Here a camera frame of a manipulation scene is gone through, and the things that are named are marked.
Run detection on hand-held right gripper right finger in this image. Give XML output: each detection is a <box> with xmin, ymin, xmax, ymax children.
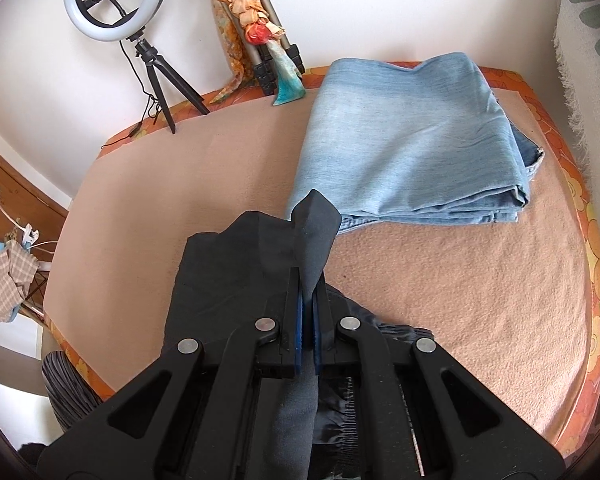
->
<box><xmin>310</xmin><ymin>282</ymin><xmax>566</xmax><ymax>480</ymax></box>

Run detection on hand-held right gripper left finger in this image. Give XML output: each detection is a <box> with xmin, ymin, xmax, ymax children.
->
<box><xmin>36</xmin><ymin>266</ymin><xmax>304</xmax><ymax>480</ymax></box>

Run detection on dark grey pants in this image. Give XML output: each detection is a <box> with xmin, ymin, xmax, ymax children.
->
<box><xmin>162</xmin><ymin>189</ymin><xmax>439</xmax><ymax>480</ymax></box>

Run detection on peach blanket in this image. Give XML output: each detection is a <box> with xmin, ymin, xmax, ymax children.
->
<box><xmin>42</xmin><ymin>66</ymin><xmax>599</xmax><ymax>457</ymax></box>

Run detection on folded light blue jeans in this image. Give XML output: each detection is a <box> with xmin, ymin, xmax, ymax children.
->
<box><xmin>286</xmin><ymin>51</ymin><xmax>545</xmax><ymax>234</ymax></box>

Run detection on dark striped cushion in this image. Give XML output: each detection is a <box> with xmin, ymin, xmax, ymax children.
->
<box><xmin>41</xmin><ymin>351</ymin><xmax>104</xmax><ymax>437</ymax></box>

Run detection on grey tripod with black feet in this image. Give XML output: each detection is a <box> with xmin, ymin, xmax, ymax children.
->
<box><xmin>232</xmin><ymin>0</ymin><xmax>307</xmax><ymax>97</ymax></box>

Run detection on beige plaid cloth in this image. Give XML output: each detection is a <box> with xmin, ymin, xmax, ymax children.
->
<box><xmin>0</xmin><ymin>239</ymin><xmax>40</xmax><ymax>322</ymax></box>

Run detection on orange floral tablecloth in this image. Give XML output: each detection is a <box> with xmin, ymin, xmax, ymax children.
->
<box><xmin>40</xmin><ymin>62</ymin><xmax>600</xmax><ymax>462</ymax></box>

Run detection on black mini tripod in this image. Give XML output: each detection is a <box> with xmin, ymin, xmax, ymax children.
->
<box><xmin>119</xmin><ymin>34</ymin><xmax>211</xmax><ymax>135</ymax></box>

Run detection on orange patterned scarf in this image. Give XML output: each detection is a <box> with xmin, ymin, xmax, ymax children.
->
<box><xmin>207</xmin><ymin>0</ymin><xmax>307</xmax><ymax>107</ymax></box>

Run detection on white green fringed throw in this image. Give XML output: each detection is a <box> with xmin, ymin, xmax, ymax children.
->
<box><xmin>552</xmin><ymin>0</ymin><xmax>600</xmax><ymax>242</ymax></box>

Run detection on black ring light cable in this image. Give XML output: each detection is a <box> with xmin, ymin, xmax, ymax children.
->
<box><xmin>99</xmin><ymin>40</ymin><xmax>164</xmax><ymax>150</ymax></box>

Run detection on white ring light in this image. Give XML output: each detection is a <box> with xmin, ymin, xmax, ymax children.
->
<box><xmin>62</xmin><ymin>0</ymin><xmax>172</xmax><ymax>42</ymax></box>

